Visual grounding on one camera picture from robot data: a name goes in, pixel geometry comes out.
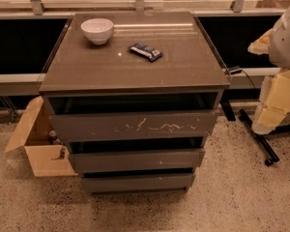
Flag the white ceramic bowl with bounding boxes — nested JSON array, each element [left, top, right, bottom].
[[81, 18, 114, 44]]

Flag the grey drawer cabinet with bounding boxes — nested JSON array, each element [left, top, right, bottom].
[[40, 12, 229, 181]]

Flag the grey bottom drawer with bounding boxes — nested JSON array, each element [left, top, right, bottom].
[[82, 173, 195, 192]]

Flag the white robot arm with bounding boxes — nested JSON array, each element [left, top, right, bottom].
[[247, 6, 290, 134]]

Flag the grey drawer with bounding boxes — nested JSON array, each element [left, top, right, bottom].
[[50, 110, 218, 142], [82, 173, 195, 192], [69, 148, 205, 173]]

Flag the black wheeled stand base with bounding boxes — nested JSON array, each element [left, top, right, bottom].
[[239, 109, 290, 166]]

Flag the open cardboard box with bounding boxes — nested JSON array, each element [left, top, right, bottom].
[[5, 97, 76, 177]]

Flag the black cable with plug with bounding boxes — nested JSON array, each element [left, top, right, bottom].
[[224, 65, 258, 90]]

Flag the grey top drawer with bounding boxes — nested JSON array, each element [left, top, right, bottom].
[[50, 110, 218, 142]]

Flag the blue snack packet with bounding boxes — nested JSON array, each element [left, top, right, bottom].
[[128, 43, 162, 62]]

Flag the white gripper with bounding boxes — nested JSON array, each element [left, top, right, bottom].
[[247, 29, 290, 134]]

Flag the grey middle drawer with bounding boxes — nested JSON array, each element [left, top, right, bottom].
[[69, 148, 205, 173]]

